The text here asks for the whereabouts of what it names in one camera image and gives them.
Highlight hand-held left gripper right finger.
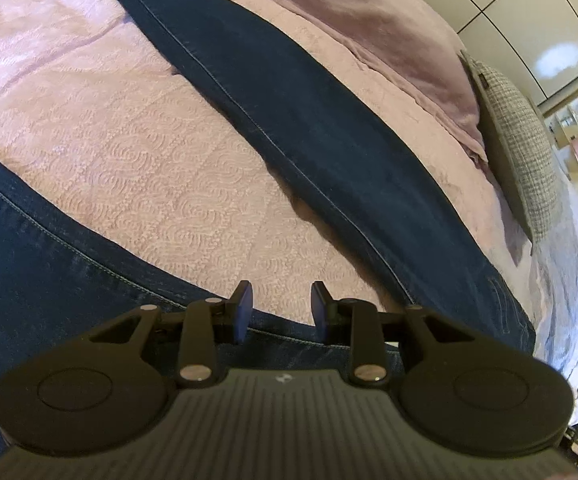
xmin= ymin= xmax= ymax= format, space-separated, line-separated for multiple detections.
xmin=310 ymin=281 xmax=472 ymax=388

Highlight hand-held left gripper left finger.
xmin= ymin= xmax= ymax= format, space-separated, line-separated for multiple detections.
xmin=86 ymin=280 xmax=255 ymax=388

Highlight dark blue jeans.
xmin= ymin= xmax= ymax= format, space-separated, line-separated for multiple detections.
xmin=0 ymin=0 xmax=537 ymax=461

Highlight pink bedspread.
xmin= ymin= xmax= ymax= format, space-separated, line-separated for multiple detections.
xmin=0 ymin=0 xmax=534 ymax=466

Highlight grey checked pillow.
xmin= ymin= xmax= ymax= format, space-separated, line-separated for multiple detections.
xmin=461 ymin=50 xmax=560 ymax=246

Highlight purple blanket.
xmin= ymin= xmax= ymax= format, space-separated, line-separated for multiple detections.
xmin=184 ymin=0 xmax=490 ymax=163

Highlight small white shelf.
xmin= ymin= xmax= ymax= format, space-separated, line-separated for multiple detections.
xmin=549 ymin=89 xmax=578 ymax=133

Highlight cream wardrobe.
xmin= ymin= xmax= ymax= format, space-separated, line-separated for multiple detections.
xmin=364 ymin=0 xmax=578 ymax=106

